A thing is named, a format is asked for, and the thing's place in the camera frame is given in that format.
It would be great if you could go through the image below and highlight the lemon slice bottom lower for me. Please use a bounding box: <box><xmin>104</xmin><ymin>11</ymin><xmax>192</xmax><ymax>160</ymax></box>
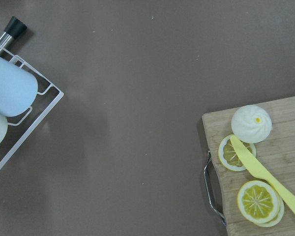
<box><xmin>254</xmin><ymin>197</ymin><xmax>285</xmax><ymax>228</ymax></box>

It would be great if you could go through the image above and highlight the yellow plastic knife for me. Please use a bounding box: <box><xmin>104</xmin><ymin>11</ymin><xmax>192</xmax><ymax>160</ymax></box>
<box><xmin>230</xmin><ymin>135</ymin><xmax>295</xmax><ymax>215</ymax></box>

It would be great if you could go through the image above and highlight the lemon slice upper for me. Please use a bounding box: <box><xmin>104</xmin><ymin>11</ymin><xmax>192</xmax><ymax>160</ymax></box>
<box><xmin>218</xmin><ymin>135</ymin><xmax>246</xmax><ymax>172</ymax></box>

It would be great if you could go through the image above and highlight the lemon slice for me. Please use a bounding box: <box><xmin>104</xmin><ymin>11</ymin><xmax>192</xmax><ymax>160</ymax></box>
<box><xmin>218</xmin><ymin>135</ymin><xmax>246</xmax><ymax>172</ymax></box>
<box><xmin>236</xmin><ymin>180</ymin><xmax>281</xmax><ymax>224</ymax></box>
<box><xmin>254</xmin><ymin>197</ymin><xmax>285</xmax><ymax>228</ymax></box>

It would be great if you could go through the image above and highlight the light blue cup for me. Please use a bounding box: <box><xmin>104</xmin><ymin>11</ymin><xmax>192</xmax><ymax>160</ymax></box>
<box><xmin>0</xmin><ymin>57</ymin><xmax>38</xmax><ymax>117</ymax></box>

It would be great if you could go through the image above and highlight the white steamed bun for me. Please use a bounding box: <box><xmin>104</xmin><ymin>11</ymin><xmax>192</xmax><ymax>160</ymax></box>
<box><xmin>231</xmin><ymin>105</ymin><xmax>272</xmax><ymax>143</ymax></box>

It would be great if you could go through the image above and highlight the white wire rack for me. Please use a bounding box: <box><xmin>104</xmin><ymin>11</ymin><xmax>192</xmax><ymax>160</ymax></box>
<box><xmin>0</xmin><ymin>49</ymin><xmax>63</xmax><ymax>170</ymax></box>

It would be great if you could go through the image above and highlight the black capped metal bottle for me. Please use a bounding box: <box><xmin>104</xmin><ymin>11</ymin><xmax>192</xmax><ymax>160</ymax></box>
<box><xmin>0</xmin><ymin>16</ymin><xmax>28</xmax><ymax>48</ymax></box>

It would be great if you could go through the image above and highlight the lemon slice top lower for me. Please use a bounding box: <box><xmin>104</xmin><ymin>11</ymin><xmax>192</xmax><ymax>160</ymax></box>
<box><xmin>236</xmin><ymin>180</ymin><xmax>281</xmax><ymax>224</ymax></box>

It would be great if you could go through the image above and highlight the wooden cutting board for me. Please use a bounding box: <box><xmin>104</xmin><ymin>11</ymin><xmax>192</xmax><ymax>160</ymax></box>
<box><xmin>202</xmin><ymin>96</ymin><xmax>295</xmax><ymax>236</ymax></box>

